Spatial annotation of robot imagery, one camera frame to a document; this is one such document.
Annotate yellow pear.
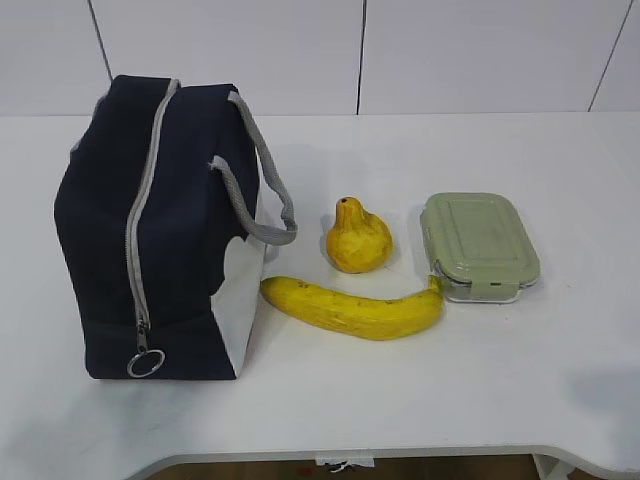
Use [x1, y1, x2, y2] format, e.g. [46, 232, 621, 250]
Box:
[326, 197, 394, 274]

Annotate navy blue lunch bag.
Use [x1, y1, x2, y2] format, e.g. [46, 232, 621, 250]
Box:
[52, 74, 299, 382]

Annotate green lid lunch box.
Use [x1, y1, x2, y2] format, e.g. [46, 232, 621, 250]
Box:
[420, 192, 541, 303]

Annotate white tape under table edge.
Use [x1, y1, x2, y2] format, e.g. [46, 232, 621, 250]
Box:
[315, 456, 375, 474]

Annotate yellow banana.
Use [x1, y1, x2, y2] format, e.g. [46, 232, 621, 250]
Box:
[260, 275, 444, 341]

